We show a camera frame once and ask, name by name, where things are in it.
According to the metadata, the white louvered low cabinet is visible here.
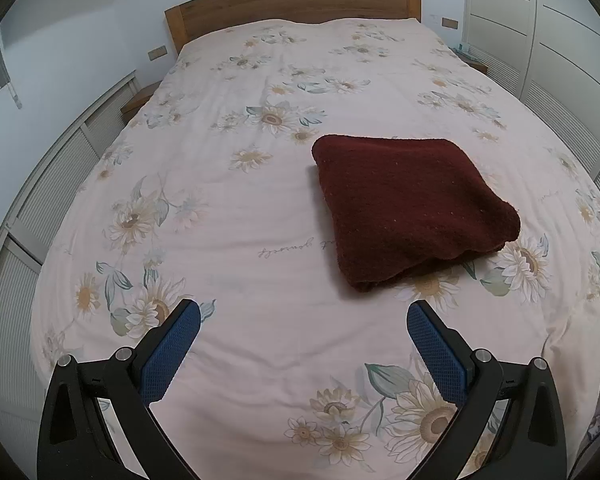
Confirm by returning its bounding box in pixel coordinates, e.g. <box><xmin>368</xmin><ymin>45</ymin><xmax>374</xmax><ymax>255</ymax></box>
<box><xmin>0</xmin><ymin>71</ymin><xmax>138</xmax><ymax>461</ymax></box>

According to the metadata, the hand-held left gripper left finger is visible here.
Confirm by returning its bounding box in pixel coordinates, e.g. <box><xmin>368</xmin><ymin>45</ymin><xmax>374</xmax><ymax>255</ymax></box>
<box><xmin>37</xmin><ymin>298</ymin><xmax>202</xmax><ymax>480</ymax></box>

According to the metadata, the window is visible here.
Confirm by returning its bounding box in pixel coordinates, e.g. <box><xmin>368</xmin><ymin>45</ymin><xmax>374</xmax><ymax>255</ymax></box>
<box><xmin>0</xmin><ymin>25</ymin><xmax>23</xmax><ymax>110</ymax></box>

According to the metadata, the wooden headboard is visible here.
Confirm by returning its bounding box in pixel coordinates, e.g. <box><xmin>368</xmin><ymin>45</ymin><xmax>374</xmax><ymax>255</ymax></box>
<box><xmin>165</xmin><ymin>0</ymin><xmax>423</xmax><ymax>56</ymax></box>

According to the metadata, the white louvered wardrobe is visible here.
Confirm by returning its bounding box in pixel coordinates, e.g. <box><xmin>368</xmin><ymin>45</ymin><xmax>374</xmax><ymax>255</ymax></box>
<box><xmin>462</xmin><ymin>0</ymin><xmax>600</xmax><ymax>221</ymax></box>

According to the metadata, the wooden nightstand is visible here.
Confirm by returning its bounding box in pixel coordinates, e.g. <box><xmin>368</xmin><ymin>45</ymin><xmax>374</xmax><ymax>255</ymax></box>
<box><xmin>120</xmin><ymin>81</ymin><xmax>163</xmax><ymax>125</ymax></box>
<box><xmin>452</xmin><ymin>45</ymin><xmax>489</xmax><ymax>77</ymax></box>

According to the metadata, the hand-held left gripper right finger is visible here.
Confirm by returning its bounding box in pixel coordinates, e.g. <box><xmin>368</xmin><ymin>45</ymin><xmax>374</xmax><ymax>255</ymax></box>
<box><xmin>406</xmin><ymin>301</ymin><xmax>567</xmax><ymax>480</ymax></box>

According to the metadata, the bed with floral sheet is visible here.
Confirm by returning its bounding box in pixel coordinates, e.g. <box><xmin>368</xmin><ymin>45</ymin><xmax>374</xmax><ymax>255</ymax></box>
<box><xmin>30</xmin><ymin>17</ymin><xmax>600</xmax><ymax>480</ymax></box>

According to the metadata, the dark red towel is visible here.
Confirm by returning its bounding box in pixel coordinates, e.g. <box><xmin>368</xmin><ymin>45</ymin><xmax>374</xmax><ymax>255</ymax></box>
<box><xmin>311</xmin><ymin>133</ymin><xmax>523</xmax><ymax>293</ymax></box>

